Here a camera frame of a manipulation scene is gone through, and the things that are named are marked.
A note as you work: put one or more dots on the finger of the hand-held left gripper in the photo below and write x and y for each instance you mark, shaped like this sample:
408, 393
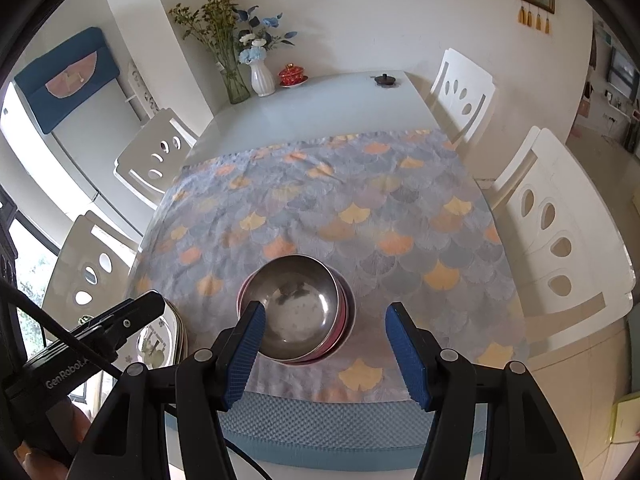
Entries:
125, 322

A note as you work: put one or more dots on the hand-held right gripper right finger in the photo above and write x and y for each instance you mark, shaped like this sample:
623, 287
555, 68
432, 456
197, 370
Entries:
405, 355

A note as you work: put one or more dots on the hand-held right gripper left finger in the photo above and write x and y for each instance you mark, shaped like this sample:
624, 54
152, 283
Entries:
245, 355

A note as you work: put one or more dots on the floral print square plate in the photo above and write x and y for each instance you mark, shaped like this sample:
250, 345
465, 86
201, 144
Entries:
183, 332
152, 347

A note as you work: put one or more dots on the pink bowl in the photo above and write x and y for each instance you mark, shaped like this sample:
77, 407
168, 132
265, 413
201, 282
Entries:
348, 317

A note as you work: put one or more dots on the blue steel-lined bowl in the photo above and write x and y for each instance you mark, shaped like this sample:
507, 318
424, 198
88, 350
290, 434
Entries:
295, 305

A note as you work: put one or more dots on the person's left hand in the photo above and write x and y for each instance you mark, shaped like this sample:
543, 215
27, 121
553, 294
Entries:
75, 420

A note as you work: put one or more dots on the white cutout dining chair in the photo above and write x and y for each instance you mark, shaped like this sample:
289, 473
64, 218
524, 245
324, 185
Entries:
590, 200
145, 160
75, 260
470, 80

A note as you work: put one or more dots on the blue textured mat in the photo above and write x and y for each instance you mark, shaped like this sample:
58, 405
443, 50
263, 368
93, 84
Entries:
325, 430

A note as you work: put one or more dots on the grey ginkgo pattern tablecloth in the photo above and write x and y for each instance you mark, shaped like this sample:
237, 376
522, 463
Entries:
350, 210

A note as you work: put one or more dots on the white refrigerator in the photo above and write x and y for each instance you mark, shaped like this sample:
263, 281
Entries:
75, 160

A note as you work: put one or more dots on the yellow green box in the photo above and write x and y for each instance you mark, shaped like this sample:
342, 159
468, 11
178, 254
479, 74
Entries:
625, 420

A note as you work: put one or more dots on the blue refrigerator cover cloth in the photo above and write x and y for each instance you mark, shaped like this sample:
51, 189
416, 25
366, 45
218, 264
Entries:
40, 105

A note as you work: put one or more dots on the clear glass vase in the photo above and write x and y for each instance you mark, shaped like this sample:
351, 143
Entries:
235, 85

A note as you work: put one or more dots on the white ribbed vase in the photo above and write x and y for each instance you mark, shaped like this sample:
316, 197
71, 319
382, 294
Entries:
262, 80

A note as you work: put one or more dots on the small black lidded pot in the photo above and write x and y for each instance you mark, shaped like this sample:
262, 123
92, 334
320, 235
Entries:
385, 79

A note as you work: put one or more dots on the red lidded teacup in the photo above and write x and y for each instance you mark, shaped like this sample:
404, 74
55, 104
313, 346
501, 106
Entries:
291, 75

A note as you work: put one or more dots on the blue artificial flowers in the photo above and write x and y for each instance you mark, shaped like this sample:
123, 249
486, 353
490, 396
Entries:
252, 52

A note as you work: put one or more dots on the dried yellow flower bunch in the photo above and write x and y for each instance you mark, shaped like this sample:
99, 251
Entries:
215, 15

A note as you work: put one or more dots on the orange hanging tassels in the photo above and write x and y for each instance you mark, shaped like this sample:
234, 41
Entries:
526, 17

